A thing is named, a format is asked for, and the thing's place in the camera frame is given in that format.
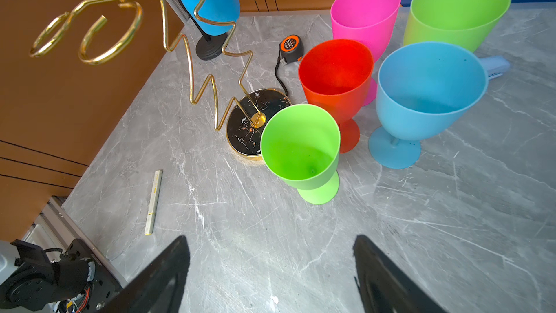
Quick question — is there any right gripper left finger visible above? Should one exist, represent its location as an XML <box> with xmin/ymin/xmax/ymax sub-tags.
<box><xmin>101</xmin><ymin>235</ymin><xmax>191</xmax><ymax>312</ymax></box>

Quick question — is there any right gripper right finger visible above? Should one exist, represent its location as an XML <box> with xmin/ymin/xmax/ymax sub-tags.
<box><xmin>353</xmin><ymin>235</ymin><xmax>446</xmax><ymax>313</ymax></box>

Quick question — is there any green wine glass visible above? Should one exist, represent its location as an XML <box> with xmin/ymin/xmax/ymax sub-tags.
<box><xmin>260</xmin><ymin>104</ymin><xmax>341</xmax><ymax>204</ymax></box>
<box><xmin>403</xmin><ymin>0</ymin><xmax>511</xmax><ymax>52</ymax></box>

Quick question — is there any red wine glass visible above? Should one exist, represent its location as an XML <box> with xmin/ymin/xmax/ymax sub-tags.
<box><xmin>298</xmin><ymin>39</ymin><xmax>374</xmax><ymax>154</ymax></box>

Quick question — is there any magenta wine glass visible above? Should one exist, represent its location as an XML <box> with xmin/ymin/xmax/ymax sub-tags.
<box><xmin>329</xmin><ymin>0</ymin><xmax>403</xmax><ymax>107</ymax></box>

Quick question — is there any gold wine glass rack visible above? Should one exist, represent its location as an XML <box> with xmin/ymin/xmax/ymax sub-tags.
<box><xmin>30</xmin><ymin>0</ymin><xmax>291</xmax><ymax>160</ymax></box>

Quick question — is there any wooden ruler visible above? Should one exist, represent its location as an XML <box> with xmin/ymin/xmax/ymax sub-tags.
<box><xmin>144</xmin><ymin>170</ymin><xmax>163</xmax><ymax>236</ymax></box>

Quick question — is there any small blue toy car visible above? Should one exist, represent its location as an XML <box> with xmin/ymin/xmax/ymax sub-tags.
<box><xmin>478</xmin><ymin>55</ymin><xmax>511</xmax><ymax>81</ymax></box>

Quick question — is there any black phone stand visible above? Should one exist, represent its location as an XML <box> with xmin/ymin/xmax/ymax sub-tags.
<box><xmin>166</xmin><ymin>0</ymin><xmax>228</xmax><ymax>61</ymax></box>

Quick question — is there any orange black tape measure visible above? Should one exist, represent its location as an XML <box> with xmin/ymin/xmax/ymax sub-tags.
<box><xmin>274</xmin><ymin>34</ymin><xmax>305</xmax><ymax>97</ymax></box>

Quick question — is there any aluminium front rail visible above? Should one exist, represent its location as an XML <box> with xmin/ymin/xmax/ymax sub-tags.
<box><xmin>23</xmin><ymin>197</ymin><xmax>127</xmax><ymax>312</ymax></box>

